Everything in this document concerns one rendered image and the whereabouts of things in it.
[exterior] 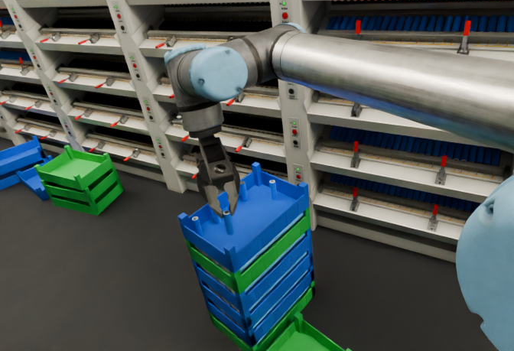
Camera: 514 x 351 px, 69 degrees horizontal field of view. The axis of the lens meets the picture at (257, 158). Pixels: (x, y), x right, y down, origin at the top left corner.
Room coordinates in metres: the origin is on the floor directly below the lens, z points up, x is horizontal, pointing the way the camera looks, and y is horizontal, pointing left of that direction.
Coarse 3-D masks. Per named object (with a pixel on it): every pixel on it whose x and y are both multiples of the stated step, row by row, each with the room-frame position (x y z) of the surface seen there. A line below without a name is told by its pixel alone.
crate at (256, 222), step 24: (264, 192) 0.90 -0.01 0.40; (288, 192) 0.86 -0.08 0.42; (192, 216) 0.78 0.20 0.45; (240, 216) 0.80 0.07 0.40; (264, 216) 0.79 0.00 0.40; (288, 216) 0.75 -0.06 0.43; (192, 240) 0.72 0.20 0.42; (216, 240) 0.72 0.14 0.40; (240, 240) 0.71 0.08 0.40; (264, 240) 0.68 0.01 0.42; (240, 264) 0.62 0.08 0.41
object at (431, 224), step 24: (312, 192) 1.11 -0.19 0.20; (336, 192) 1.12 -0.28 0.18; (360, 192) 1.07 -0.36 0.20; (384, 192) 1.04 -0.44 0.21; (408, 192) 1.01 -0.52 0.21; (360, 216) 1.00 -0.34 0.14; (384, 216) 0.97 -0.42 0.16; (408, 216) 0.94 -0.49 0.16; (432, 216) 0.89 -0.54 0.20; (456, 216) 0.89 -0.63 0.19; (456, 240) 0.83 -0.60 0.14
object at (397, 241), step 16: (320, 224) 1.13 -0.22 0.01; (336, 224) 1.09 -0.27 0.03; (352, 224) 1.06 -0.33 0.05; (368, 224) 1.05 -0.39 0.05; (384, 240) 0.99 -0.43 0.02; (400, 240) 0.95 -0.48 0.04; (416, 240) 0.93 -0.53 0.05; (432, 240) 0.92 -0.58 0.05; (432, 256) 0.89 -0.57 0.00; (448, 256) 0.86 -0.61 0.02
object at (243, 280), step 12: (300, 228) 0.77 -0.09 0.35; (288, 240) 0.74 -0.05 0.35; (192, 252) 0.74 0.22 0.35; (264, 252) 0.73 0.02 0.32; (276, 252) 0.70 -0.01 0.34; (204, 264) 0.70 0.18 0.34; (252, 264) 0.65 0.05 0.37; (264, 264) 0.67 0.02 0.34; (216, 276) 0.67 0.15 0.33; (228, 276) 0.63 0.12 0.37; (240, 276) 0.62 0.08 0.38; (252, 276) 0.64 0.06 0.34; (240, 288) 0.61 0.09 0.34
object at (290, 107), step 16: (272, 0) 1.15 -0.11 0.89; (272, 16) 1.16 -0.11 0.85; (304, 16) 1.13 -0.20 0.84; (304, 96) 1.11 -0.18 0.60; (288, 112) 1.14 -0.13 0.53; (304, 112) 1.11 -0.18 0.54; (288, 128) 1.15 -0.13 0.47; (304, 128) 1.11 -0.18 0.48; (288, 144) 1.15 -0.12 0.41; (304, 144) 1.11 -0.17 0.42; (288, 160) 1.15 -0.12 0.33; (304, 160) 1.12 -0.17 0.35; (288, 176) 1.16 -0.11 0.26; (304, 176) 1.12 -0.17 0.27
